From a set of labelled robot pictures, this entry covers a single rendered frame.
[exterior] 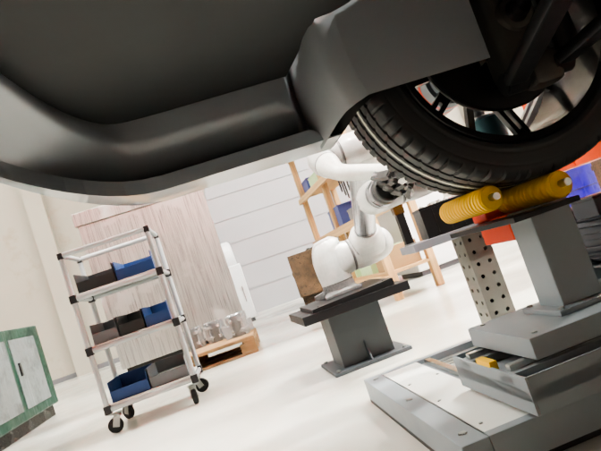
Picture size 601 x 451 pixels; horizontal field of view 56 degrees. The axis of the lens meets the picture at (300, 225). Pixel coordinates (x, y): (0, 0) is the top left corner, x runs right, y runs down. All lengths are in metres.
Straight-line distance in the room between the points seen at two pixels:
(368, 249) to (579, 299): 1.41
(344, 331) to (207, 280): 3.72
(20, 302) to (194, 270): 5.30
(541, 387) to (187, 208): 5.35
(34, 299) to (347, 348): 8.73
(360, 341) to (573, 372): 1.51
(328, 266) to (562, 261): 1.45
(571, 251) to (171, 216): 5.24
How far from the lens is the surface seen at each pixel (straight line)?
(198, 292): 6.16
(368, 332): 2.61
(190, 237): 6.20
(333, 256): 2.62
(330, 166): 2.07
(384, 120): 1.20
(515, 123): 1.53
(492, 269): 2.18
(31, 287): 10.89
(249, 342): 4.49
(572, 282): 1.37
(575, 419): 1.28
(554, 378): 1.20
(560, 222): 1.37
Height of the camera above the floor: 0.50
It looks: 4 degrees up
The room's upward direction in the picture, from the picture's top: 19 degrees counter-clockwise
